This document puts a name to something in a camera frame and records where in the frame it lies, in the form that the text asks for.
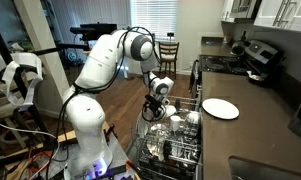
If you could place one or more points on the white plate on counter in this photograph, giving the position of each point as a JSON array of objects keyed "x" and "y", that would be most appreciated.
[{"x": 220, "y": 108}]

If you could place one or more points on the white bowl in rack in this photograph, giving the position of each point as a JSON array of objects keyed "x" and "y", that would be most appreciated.
[{"x": 193, "y": 117}]

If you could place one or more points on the white upper cabinets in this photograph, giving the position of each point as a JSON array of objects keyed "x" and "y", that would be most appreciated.
[{"x": 278, "y": 14}]

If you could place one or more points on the window blinds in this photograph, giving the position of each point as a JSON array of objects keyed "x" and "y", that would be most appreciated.
[{"x": 157, "y": 16}]

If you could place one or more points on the kitchen sink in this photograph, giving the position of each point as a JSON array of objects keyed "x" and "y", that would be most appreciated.
[{"x": 245, "y": 169}]

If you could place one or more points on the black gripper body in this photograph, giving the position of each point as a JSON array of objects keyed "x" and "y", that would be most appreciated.
[{"x": 152, "y": 110}]

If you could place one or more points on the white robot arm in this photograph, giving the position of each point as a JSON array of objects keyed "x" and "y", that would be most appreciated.
[{"x": 85, "y": 113}]

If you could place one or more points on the wooden chair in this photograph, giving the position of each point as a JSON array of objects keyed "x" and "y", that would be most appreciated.
[{"x": 168, "y": 55}]

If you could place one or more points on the stainless steel stove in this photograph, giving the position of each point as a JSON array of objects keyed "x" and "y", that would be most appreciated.
[{"x": 260, "y": 63}]

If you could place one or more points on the white mug with text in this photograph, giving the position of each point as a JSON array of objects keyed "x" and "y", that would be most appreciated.
[{"x": 175, "y": 122}]

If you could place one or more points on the white plate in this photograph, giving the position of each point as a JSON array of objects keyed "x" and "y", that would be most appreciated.
[
  {"x": 169, "y": 110},
  {"x": 220, "y": 108}
]

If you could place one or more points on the wire dishwasher rack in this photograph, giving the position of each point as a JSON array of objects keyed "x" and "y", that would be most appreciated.
[{"x": 164, "y": 154}]

